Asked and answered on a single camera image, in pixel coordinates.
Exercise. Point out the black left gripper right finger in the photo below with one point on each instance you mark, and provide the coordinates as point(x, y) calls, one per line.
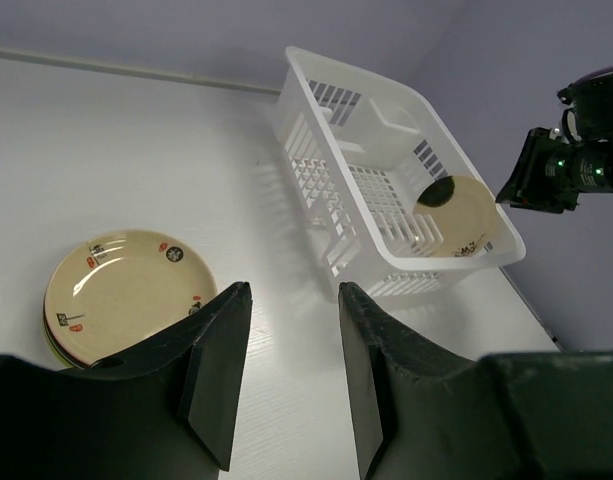
point(420, 411)

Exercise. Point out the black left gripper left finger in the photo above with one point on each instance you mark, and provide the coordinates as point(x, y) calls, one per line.
point(165, 408)

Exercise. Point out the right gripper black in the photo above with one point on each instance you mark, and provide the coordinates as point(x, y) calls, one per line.
point(539, 181)

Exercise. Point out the lime green plate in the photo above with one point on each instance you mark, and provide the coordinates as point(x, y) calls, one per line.
point(73, 362)

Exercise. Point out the beige plate with characters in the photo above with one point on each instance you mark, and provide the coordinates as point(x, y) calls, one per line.
point(120, 288)

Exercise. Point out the orange plate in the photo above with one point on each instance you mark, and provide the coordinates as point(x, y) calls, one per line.
point(54, 345)

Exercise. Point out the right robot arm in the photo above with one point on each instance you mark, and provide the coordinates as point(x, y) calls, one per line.
point(586, 128)

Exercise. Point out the white plastic dish rack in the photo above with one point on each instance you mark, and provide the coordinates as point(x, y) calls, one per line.
point(360, 149)

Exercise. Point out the beige plate black brushmark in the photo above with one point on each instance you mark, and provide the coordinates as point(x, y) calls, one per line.
point(464, 212)

